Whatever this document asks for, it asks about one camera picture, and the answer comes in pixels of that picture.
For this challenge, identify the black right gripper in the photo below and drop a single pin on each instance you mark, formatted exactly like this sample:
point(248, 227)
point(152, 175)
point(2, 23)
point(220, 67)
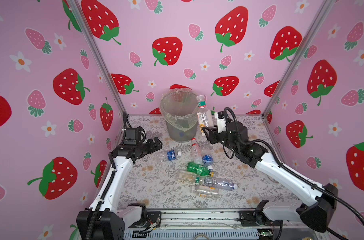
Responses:
point(213, 132)

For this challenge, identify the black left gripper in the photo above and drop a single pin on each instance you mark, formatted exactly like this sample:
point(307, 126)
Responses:
point(152, 148)

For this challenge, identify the clear bottle green label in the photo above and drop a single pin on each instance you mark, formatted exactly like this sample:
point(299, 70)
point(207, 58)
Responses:
point(205, 118)

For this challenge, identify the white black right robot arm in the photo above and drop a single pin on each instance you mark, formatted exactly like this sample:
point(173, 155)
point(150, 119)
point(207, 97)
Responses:
point(318, 202)

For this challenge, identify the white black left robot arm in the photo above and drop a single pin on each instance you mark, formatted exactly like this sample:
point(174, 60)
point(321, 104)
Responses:
point(102, 221)

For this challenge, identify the silver mesh waste bin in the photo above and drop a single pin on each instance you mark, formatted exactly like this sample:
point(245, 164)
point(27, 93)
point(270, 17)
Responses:
point(180, 136)

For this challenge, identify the clear green bin liner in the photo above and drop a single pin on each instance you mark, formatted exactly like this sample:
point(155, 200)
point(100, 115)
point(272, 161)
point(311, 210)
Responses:
point(179, 108)

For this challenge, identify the Pocari Sweat bottle in pile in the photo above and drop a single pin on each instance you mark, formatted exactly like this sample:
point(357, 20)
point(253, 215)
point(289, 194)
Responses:
point(207, 158)

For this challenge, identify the Pocari Sweat bottle lying apart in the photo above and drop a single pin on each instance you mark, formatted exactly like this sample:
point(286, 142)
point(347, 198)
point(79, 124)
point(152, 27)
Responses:
point(169, 155)

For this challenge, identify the white bottle red cap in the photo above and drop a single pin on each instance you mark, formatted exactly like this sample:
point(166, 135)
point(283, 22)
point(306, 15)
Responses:
point(196, 152)

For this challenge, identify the green Sprite bottle yellow cap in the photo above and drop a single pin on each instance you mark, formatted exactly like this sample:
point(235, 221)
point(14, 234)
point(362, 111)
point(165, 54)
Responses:
point(199, 170)

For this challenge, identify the clear bottle blue cap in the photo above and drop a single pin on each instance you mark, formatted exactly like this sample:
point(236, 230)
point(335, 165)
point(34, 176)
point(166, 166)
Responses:
point(218, 183)

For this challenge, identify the clear bottle yellow label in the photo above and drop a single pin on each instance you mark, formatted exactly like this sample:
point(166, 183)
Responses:
point(188, 177)

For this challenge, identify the clear tea bottle front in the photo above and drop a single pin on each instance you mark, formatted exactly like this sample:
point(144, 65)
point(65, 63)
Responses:
point(205, 192)

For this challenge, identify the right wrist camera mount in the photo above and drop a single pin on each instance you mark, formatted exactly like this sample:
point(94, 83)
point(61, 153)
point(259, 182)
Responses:
point(221, 118)

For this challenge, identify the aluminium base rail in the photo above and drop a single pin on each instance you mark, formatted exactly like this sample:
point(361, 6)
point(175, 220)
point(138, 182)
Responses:
point(203, 224)

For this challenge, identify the aluminium frame post left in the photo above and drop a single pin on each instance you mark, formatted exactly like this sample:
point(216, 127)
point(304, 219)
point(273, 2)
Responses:
point(81, 20)

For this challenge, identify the aluminium frame post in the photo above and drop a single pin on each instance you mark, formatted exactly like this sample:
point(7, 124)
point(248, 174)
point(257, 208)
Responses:
point(81, 20)
point(315, 25)

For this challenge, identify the aluminium frame post right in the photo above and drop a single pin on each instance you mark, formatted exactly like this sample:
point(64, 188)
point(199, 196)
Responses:
point(315, 25)

